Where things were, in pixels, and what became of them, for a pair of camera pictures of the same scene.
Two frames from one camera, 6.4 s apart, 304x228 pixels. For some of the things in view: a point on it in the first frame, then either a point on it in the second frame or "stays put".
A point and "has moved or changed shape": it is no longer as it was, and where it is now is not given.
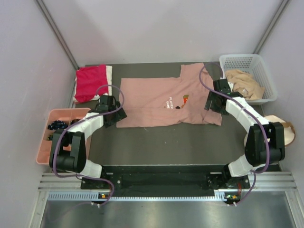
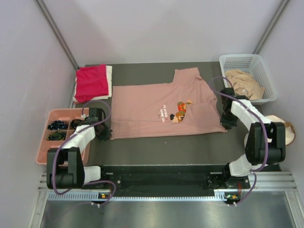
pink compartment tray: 65,115 stays put
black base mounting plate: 167,179 stays put
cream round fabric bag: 289,132 stays put
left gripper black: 119,115 -> 107,135
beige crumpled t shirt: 245,84 stays put
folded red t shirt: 88,79 stays put
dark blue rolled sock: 57,125 stays put
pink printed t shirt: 157,101 has moved or changed shape
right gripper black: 210,105 -> 228,125
